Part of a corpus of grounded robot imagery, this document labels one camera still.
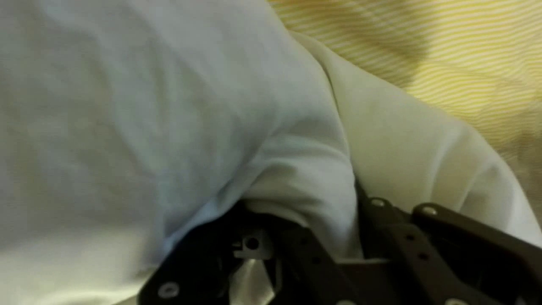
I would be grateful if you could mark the yellow striped bed sheet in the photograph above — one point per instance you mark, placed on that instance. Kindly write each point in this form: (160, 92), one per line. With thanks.
(451, 61)

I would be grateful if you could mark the large white pillow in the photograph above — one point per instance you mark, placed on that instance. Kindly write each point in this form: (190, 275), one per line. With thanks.
(170, 112)

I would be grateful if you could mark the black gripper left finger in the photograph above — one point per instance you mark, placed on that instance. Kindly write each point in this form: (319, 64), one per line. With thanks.
(192, 271)

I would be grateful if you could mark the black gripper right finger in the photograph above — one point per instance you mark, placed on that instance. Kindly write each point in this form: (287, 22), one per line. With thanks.
(451, 254)

